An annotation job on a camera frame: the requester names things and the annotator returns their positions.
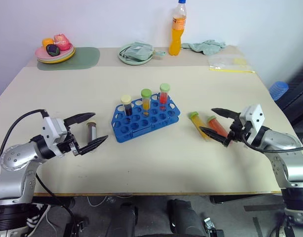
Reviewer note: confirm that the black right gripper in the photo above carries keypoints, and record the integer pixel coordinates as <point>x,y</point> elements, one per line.
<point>239,130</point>

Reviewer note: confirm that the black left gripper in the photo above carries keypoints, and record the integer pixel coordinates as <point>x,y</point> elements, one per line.
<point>70,143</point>

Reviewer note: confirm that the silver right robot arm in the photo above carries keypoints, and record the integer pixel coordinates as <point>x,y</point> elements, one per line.
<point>287,150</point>

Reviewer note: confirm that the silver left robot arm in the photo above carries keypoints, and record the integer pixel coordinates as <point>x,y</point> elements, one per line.
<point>15,158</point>

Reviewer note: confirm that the brown tube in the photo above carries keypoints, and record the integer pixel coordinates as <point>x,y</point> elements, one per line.
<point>92,130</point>

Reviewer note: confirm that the dark tube yellow cap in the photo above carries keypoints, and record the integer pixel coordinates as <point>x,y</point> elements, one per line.
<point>128,106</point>

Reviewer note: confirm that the blue test tube rack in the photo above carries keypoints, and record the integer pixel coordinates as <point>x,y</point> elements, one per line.
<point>141,123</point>

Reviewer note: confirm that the red tube green cap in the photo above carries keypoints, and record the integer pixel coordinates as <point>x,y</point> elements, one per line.
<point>164,95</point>

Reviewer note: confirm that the clear plastic zip bag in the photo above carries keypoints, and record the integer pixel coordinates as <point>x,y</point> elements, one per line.
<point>228,63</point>

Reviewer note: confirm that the blue stacked cups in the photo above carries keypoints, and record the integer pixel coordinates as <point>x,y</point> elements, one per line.
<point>278,90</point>

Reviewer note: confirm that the green placemat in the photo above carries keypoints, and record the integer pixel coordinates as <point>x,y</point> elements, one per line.
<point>85,58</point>

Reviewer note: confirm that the yellow plate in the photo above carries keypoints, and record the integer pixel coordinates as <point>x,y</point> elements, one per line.
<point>55,61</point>

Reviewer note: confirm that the light green cloth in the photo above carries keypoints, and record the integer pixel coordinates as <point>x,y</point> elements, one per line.
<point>205,47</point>

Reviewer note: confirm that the light green plate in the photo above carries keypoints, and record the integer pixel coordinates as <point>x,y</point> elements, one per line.
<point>131,61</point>

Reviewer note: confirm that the purple toy fruit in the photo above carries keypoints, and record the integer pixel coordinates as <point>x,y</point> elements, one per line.
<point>52,50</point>

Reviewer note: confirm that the pink plate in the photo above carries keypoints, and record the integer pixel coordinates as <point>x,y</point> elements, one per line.
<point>41,54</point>

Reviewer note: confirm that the pink toy peach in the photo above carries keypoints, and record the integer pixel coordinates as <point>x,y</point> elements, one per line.
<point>61,42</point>

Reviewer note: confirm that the light green zip pouch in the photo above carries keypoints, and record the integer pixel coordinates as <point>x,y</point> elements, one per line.
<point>139,51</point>

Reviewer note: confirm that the orange soda plastic bottle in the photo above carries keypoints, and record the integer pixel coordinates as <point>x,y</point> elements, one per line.
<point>176,39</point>

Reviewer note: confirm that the orange toy fruit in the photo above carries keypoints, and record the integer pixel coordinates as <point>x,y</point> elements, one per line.
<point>47,42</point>

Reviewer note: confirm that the dark rounded shape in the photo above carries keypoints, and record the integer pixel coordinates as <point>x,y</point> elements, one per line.
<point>183,217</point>

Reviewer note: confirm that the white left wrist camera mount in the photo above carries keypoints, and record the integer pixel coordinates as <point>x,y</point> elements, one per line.
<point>52,128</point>

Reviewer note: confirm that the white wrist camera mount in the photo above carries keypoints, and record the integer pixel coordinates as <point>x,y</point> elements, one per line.
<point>255,116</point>
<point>52,128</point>

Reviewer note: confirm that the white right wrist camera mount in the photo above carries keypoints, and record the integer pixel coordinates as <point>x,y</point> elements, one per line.
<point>255,116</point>

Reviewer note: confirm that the black table frame bar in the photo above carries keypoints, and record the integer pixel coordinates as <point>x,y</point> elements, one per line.
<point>240,198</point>

